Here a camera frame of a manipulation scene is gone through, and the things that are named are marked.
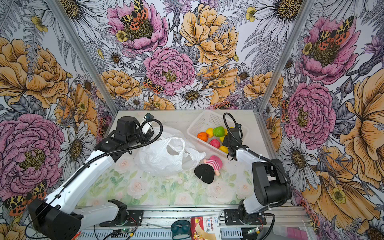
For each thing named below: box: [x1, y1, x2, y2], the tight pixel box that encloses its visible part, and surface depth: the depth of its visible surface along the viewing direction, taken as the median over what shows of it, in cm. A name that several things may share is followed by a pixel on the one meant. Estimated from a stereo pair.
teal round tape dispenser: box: [171, 219, 191, 240], surface depth 67 cm
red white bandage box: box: [191, 215, 222, 240], surface depth 70 cm
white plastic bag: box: [135, 126, 207, 178], surface depth 78 cm
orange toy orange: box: [196, 132, 208, 142], surface depth 101 cm
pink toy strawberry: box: [209, 138, 221, 149], surface depth 98 cm
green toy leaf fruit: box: [213, 126, 225, 137], surface depth 101 cm
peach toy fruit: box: [205, 128, 214, 138], surface depth 102 cm
